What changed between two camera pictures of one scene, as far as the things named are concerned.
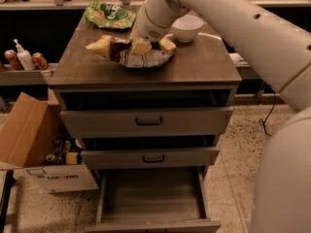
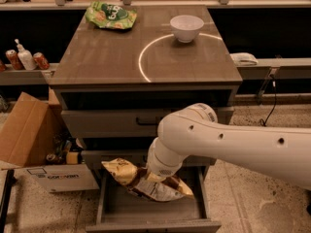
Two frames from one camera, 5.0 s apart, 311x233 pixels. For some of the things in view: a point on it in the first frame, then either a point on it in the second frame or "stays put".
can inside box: [50, 157] stays put
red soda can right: [40, 61] stays put
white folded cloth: [238, 60] stays put
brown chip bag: [120, 49] to [134, 179]
